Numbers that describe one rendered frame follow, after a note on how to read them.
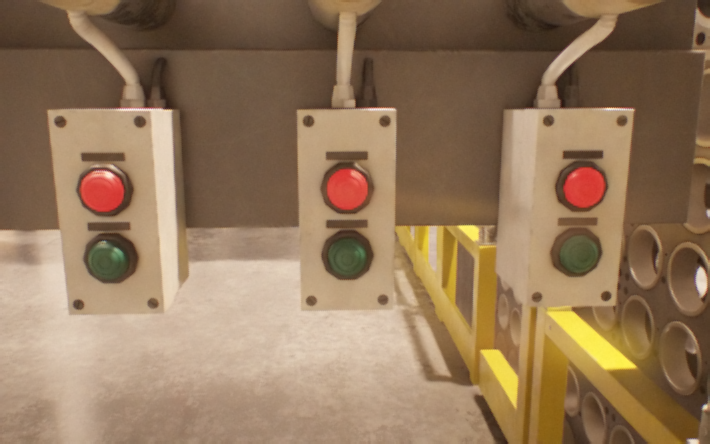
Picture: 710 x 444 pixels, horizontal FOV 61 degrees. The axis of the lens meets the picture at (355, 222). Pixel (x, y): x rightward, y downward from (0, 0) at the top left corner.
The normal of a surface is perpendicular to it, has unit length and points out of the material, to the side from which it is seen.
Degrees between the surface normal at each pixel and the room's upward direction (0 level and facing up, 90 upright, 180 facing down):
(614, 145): 90
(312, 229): 90
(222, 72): 90
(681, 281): 68
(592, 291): 90
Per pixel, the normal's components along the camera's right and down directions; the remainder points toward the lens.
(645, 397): 0.00, -0.98
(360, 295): 0.05, 0.21
